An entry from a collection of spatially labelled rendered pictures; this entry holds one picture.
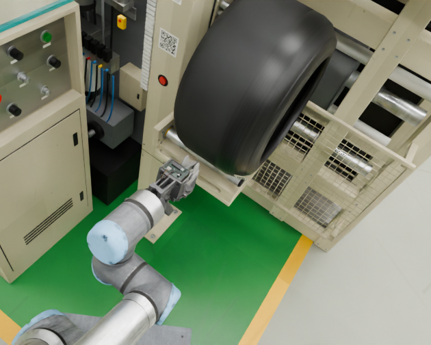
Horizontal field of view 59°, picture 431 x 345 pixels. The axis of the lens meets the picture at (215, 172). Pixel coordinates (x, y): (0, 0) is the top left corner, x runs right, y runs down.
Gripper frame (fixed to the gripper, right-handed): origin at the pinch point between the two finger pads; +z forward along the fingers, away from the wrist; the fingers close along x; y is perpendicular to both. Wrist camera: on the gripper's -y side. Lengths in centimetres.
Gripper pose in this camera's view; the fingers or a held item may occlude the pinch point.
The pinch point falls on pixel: (194, 166)
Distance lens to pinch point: 107.4
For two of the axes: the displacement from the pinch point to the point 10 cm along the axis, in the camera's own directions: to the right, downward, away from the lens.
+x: -8.1, -5.6, 1.9
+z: 5.1, -5.2, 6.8
